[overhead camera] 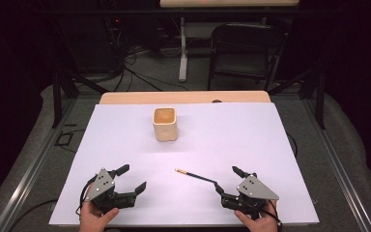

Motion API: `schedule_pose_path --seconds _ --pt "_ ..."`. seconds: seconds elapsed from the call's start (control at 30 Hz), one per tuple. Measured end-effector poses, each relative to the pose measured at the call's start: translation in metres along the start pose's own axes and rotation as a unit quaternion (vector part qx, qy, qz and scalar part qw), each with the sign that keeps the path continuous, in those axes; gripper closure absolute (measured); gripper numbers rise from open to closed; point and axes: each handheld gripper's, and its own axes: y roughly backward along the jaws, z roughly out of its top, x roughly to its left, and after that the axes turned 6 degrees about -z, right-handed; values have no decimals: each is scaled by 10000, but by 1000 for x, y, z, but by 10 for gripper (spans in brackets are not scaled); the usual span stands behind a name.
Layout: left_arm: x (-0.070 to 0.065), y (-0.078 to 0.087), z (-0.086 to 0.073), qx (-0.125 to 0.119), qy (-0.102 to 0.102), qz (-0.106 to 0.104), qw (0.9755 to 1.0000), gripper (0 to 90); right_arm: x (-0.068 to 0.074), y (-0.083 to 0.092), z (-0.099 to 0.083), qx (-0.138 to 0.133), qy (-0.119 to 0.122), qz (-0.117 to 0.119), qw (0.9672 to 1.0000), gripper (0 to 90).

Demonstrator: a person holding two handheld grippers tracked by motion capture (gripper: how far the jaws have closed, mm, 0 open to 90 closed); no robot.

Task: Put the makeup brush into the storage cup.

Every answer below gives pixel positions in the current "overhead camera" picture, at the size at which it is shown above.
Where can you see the aluminium floor rail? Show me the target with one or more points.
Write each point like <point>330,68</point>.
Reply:
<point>341,174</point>
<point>29,174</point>

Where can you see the white desk leg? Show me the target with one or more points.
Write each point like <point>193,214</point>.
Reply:
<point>183,54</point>

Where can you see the person's right hand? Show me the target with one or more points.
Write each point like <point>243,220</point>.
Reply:
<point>259,224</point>

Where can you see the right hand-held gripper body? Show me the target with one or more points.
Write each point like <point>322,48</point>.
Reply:
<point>254,188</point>

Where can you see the white table sheet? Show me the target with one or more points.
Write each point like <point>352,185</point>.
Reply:
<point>225,141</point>

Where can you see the black metal stand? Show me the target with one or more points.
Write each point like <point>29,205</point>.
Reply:
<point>57,96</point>
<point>319,96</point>

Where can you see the beige square pen holder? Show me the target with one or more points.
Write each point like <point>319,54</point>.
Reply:
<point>165,129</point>

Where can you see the black folding chair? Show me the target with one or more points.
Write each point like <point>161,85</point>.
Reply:
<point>248,35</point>

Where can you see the person's left hand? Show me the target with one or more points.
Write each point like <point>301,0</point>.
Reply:
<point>93,219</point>

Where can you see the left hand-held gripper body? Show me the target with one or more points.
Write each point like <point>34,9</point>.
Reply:
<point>100,187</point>

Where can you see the light wooden desk top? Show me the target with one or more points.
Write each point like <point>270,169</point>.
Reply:
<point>228,3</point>

